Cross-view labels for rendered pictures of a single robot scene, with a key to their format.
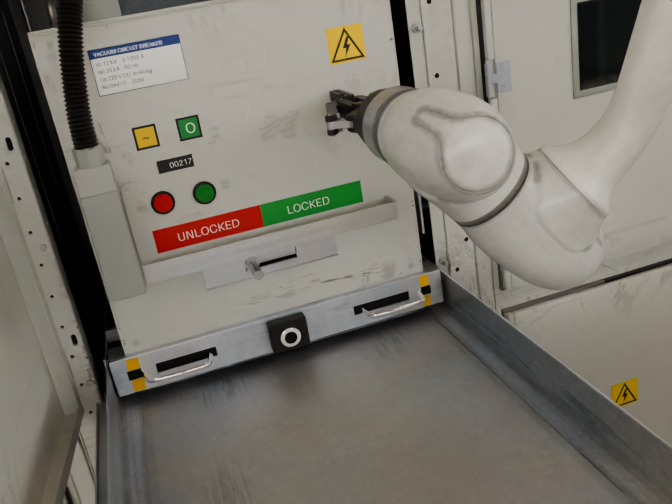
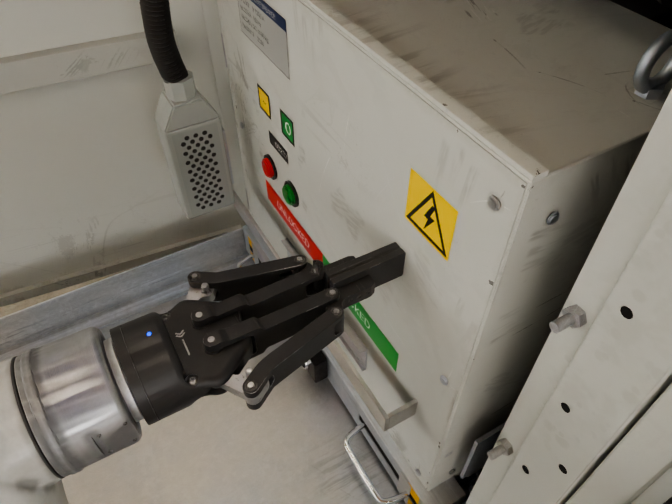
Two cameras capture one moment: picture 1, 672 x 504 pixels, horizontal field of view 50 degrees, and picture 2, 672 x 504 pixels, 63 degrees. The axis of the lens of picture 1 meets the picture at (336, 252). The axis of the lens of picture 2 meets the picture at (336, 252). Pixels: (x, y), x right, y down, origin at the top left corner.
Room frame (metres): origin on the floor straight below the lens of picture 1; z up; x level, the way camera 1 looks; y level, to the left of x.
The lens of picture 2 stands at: (0.92, -0.33, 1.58)
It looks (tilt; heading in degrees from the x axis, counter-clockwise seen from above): 47 degrees down; 74
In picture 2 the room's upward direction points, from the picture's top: straight up
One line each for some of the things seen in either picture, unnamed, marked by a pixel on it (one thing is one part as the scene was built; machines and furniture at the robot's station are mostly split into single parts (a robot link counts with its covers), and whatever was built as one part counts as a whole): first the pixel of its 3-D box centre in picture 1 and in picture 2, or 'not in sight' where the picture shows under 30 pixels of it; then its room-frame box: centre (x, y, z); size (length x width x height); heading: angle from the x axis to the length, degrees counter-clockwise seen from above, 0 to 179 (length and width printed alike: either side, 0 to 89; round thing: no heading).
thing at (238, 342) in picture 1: (283, 324); (333, 346); (1.04, 0.10, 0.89); 0.54 x 0.05 x 0.06; 104
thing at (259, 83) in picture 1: (253, 175); (319, 227); (1.02, 0.10, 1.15); 0.48 x 0.01 x 0.48; 104
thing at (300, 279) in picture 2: (354, 113); (262, 304); (0.94, -0.05, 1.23); 0.11 x 0.01 x 0.04; 16
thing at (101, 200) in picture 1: (110, 228); (197, 152); (0.90, 0.29, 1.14); 0.08 x 0.05 x 0.17; 14
